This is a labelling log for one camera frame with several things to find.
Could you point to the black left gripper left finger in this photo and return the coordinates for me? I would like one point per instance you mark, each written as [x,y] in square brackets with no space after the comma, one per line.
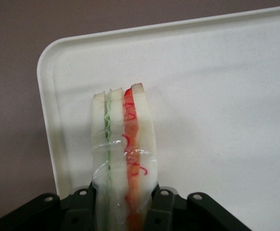
[45,214]

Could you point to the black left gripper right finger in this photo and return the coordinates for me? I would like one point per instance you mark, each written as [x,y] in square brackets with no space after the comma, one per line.
[183,214]

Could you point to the triangle sandwich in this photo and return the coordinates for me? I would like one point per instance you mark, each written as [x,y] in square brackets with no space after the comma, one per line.
[115,144]

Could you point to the cream plastic tray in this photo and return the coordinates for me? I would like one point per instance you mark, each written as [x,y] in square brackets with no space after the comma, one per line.
[202,96]

